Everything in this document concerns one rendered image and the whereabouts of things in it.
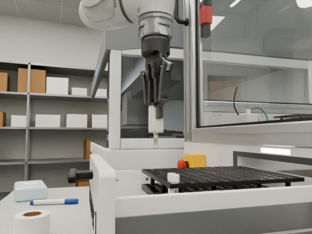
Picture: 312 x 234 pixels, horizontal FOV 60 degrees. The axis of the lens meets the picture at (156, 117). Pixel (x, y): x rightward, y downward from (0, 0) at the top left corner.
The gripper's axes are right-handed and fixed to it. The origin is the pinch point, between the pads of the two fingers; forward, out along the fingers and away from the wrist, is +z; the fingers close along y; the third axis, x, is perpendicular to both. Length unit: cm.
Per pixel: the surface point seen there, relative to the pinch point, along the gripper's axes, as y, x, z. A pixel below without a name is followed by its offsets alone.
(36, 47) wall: -395, 14, -134
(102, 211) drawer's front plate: 31.6, -25.0, 12.0
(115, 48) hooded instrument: -56, 11, -36
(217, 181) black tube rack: 30.2, -7.5, 10.7
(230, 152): 11.0, 14.9, 8.4
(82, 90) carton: -345, 74, -63
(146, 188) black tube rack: 15.1, -11.0, 13.9
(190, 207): 32.5, -14.2, 12.9
